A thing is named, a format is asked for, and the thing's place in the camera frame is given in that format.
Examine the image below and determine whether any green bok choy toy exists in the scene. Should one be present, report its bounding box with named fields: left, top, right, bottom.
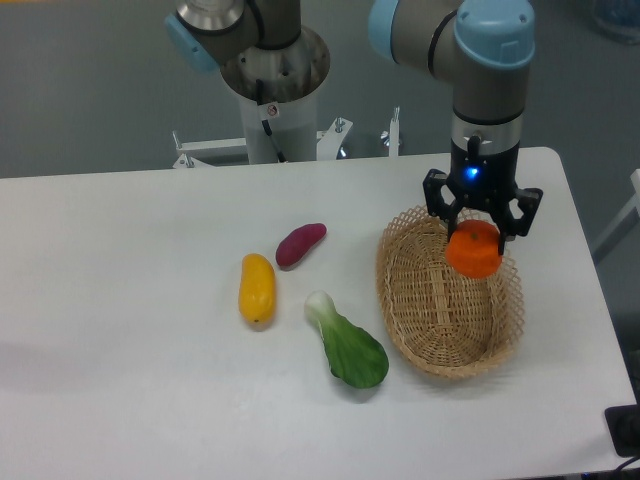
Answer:
left=304, top=290, right=389, bottom=389

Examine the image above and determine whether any black device at edge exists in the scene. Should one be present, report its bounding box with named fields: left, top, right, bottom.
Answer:
left=604, top=405, right=639, bottom=458

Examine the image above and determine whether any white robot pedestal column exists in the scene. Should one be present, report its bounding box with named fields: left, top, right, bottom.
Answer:
left=237, top=93, right=317, bottom=164

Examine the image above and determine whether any blue object top right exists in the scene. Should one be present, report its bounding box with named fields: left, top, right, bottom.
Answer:
left=592, top=0, right=639, bottom=45

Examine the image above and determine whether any woven wicker basket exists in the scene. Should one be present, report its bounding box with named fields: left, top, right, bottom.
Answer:
left=376, top=206, right=525, bottom=380

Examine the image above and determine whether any orange toy fruit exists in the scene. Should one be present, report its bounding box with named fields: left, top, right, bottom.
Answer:
left=445, top=219, right=502, bottom=279

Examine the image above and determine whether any white frame at right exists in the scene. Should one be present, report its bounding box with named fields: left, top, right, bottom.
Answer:
left=591, top=169, right=639, bottom=265

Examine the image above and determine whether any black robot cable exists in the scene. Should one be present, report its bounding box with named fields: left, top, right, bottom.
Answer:
left=255, top=78, right=288, bottom=164

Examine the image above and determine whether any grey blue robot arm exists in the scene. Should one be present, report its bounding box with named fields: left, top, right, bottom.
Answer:
left=164, top=1, right=542, bottom=244

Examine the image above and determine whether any yellow mango toy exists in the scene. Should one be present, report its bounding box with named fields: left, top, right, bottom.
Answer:
left=238, top=253, right=277, bottom=325

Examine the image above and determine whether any purple sweet potato toy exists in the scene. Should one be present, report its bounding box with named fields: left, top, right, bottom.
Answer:
left=275, top=223, right=327, bottom=269

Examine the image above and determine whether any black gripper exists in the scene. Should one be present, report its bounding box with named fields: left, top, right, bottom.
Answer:
left=422, top=113, right=544, bottom=257

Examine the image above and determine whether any white metal base frame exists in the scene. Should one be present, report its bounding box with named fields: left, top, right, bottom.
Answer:
left=172, top=106, right=403, bottom=169

